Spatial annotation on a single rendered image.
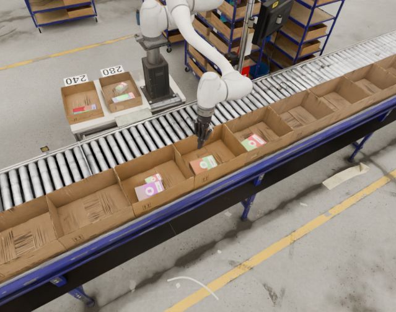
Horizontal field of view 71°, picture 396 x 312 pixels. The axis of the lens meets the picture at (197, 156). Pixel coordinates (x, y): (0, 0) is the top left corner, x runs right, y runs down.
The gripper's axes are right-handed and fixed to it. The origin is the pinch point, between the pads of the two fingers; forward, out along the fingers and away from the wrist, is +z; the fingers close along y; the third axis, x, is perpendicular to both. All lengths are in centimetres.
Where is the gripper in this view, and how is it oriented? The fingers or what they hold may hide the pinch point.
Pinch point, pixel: (200, 143)
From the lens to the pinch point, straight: 155.1
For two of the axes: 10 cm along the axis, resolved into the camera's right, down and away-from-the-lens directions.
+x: 6.4, -4.7, 6.1
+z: -1.1, 7.3, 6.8
